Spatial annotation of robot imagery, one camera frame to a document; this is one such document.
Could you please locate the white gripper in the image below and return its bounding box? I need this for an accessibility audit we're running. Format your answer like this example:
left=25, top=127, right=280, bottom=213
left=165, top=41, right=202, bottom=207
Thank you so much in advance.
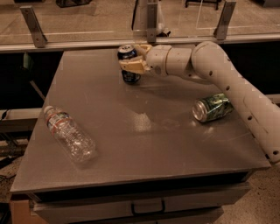
left=119, top=45, right=172, bottom=77

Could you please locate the blue pepsi can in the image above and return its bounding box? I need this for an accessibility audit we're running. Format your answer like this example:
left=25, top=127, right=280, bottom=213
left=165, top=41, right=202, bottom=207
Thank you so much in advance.
left=117, top=45, right=141, bottom=85

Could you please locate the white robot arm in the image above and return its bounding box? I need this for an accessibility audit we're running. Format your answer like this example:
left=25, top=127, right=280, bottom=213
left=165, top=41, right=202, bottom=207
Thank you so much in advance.
left=117, top=41, right=280, bottom=165

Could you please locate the green soda can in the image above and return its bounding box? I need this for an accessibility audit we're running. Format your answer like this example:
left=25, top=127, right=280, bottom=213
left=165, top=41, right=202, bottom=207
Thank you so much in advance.
left=192, top=93, right=234, bottom=123

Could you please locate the clear plastic water bottle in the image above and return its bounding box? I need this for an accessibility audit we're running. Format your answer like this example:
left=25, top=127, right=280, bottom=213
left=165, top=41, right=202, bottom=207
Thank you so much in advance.
left=44, top=106, right=95, bottom=163

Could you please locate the horizontal metal rail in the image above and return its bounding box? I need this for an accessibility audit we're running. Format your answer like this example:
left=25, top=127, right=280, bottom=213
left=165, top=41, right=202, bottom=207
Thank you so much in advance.
left=0, top=33, right=280, bottom=53

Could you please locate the middle metal bracket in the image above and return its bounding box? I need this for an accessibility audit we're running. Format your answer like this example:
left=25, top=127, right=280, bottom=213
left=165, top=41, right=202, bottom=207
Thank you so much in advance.
left=147, top=0, right=158, bottom=44

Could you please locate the metal bracket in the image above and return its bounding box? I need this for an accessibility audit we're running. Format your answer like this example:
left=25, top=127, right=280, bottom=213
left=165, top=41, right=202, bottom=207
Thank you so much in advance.
left=20, top=5, right=47, bottom=48
left=147, top=0, right=158, bottom=44
left=213, top=0, right=236, bottom=40

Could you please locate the right metal bracket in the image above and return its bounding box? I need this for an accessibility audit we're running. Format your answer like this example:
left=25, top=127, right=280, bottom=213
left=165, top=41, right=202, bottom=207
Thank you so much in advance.
left=213, top=0, right=236, bottom=40

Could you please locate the left metal bracket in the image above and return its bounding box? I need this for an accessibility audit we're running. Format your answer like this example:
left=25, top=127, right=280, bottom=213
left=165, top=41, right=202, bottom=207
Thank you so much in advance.
left=20, top=5, right=47, bottom=48

